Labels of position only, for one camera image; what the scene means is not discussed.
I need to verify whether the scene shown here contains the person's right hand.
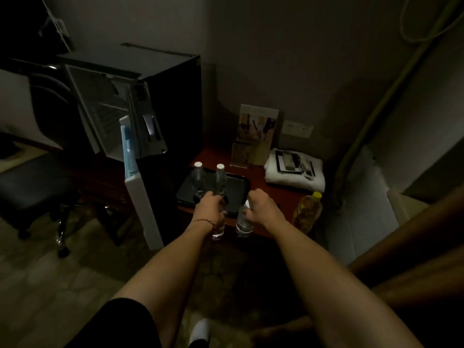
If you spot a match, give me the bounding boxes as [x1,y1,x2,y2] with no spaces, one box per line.
[243,188,288,233]

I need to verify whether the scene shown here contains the person's left hand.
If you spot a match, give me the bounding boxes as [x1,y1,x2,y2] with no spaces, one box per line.
[191,191,228,233]

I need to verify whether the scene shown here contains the clear plastic water bottle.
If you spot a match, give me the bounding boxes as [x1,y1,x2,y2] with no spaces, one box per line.
[191,161,207,201]
[214,163,229,197]
[211,199,226,242]
[235,199,255,239]

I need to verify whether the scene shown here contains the black mini fridge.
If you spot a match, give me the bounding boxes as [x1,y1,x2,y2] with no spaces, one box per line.
[57,42,203,251]

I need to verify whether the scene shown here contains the person's left forearm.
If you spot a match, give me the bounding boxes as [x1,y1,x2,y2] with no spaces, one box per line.
[112,220,217,347]

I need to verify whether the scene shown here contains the yellow capped liquid bottle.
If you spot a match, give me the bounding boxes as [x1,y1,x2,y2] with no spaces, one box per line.
[291,191,323,235]

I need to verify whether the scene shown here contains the person's white shoe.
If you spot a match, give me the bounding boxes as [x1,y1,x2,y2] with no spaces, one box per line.
[188,318,212,348]

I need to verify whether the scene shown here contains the person's black left sleeve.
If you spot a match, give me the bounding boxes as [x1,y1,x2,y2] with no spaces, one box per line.
[64,297,163,348]

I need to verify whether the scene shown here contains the red wooden side cabinet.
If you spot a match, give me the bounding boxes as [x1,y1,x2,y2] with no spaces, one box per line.
[177,143,319,240]

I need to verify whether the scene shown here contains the black serving tray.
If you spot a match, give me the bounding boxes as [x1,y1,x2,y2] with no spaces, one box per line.
[175,166,252,217]

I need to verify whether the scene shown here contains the white folded towel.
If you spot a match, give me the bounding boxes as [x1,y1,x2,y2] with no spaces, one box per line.
[263,147,326,194]

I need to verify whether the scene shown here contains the remote controls on black folder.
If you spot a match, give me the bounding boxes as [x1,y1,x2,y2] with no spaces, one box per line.
[275,150,305,175]

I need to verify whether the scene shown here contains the printed brochure stand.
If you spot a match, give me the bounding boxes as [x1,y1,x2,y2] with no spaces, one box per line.
[230,103,280,169]

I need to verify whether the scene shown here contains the light blue door rack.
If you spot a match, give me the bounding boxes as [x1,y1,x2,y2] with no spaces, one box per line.
[120,125,141,179]

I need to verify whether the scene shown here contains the wooden window sill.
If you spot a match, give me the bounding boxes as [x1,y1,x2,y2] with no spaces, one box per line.
[386,186,430,227]

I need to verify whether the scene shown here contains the brown curtain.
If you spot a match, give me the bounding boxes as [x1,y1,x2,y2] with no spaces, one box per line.
[250,184,464,348]

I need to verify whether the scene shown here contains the black office chair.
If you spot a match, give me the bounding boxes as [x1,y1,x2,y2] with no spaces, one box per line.
[0,70,126,259]

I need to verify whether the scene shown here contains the white socket with plug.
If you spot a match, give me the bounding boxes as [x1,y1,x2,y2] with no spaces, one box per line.
[52,17,70,39]

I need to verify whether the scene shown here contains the braided wrist bracelet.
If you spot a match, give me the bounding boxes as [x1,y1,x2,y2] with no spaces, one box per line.
[191,217,218,232]

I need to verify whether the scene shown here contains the white double wall socket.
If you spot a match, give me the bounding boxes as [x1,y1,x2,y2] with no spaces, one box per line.
[281,120,315,139]

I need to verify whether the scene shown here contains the white wall panel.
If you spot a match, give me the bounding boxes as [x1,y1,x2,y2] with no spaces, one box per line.
[324,146,399,267]

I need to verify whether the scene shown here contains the green wall pipe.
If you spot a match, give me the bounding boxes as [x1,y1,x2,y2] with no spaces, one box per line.
[332,0,463,207]

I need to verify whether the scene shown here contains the green window frame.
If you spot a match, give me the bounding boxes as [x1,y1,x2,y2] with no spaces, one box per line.
[402,135,464,205]

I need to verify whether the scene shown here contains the pale hanging cable loop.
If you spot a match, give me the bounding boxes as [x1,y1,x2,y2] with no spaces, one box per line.
[399,0,464,44]

